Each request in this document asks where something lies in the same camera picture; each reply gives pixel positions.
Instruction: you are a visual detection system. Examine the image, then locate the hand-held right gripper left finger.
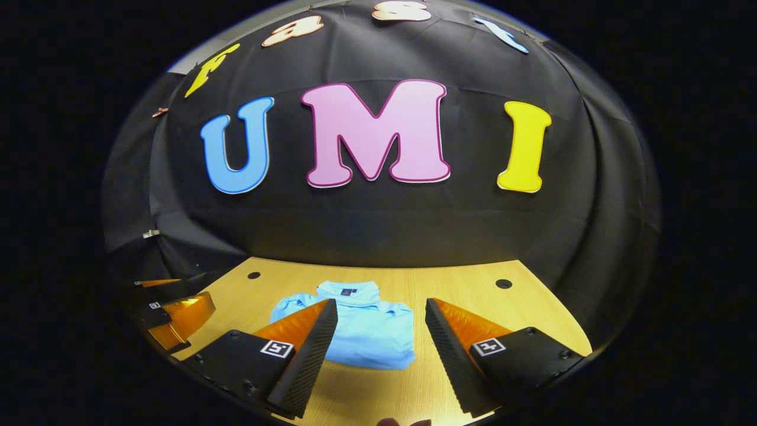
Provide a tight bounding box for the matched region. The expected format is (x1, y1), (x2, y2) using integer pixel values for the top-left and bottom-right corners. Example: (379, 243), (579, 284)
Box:
(186, 298), (339, 419)

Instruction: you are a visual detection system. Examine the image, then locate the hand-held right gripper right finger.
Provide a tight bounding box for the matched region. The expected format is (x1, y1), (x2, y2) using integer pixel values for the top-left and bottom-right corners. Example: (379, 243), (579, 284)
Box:
(425, 298), (586, 418)

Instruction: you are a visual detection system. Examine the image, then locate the black backdrop cloth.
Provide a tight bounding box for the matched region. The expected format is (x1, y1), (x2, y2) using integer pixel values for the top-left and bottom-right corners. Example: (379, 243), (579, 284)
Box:
(101, 0), (660, 350)

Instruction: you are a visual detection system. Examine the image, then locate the light blue T-shirt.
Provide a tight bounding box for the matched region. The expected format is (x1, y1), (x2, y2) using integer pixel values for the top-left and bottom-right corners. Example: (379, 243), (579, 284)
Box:
(270, 280), (416, 370)

